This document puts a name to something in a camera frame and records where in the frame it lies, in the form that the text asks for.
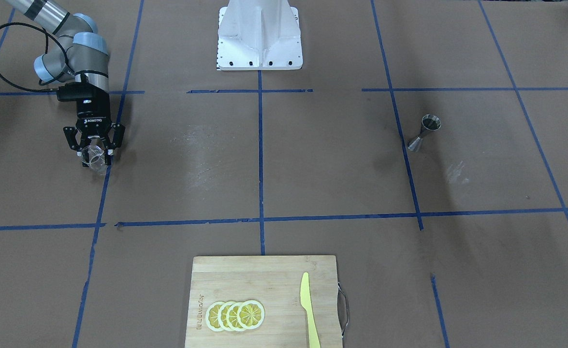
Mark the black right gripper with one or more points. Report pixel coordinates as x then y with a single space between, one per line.
93 116

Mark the small glass measuring beaker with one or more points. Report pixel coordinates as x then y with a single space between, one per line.
94 157

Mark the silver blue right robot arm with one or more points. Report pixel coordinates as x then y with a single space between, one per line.
79 62

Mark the wooden cutting board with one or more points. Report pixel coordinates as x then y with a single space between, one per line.
275 282

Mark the lemon slices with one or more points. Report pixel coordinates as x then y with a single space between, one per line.
234 316

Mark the yellow plastic knife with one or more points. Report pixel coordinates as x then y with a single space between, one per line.
306 303

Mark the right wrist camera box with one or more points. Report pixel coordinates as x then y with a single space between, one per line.
75 91

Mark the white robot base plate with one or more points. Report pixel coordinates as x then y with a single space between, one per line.
259 35

